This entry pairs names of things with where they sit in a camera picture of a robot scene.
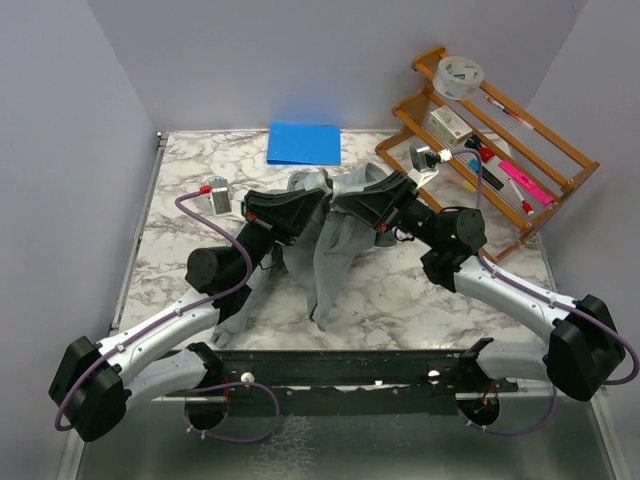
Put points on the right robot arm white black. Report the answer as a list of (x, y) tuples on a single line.
[(577, 347)]

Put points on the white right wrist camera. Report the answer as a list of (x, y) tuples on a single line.
[(425, 162)]

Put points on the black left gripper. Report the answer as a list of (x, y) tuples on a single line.
[(287, 214)]

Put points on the red pen on top shelf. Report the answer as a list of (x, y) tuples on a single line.
[(494, 102)]

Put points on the blue patterned round container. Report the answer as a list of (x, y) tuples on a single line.
[(216, 182)]

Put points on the grey zip-up jacket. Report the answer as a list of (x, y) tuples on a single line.
[(319, 261)]

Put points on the wooden two-tier rack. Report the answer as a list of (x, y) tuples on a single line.
[(555, 165)]

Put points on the aluminium frame rail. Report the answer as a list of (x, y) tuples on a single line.
[(493, 411)]

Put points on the blue paper sheet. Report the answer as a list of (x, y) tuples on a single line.
[(296, 144)]

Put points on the pink highlighter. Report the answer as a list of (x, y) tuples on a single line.
[(524, 181)]

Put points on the blue black highlighter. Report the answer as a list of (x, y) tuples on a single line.
[(486, 175)]

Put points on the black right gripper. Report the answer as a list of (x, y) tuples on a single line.
[(379, 205)]

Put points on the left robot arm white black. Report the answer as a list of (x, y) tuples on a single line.
[(165, 330)]

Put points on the white green small box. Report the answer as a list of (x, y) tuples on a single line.
[(450, 126)]

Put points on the yellow highlighter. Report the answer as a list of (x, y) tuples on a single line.
[(468, 186)]

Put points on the red white marker pen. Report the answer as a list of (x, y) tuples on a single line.
[(525, 205)]

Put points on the clear tape roll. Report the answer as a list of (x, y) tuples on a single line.
[(458, 78)]

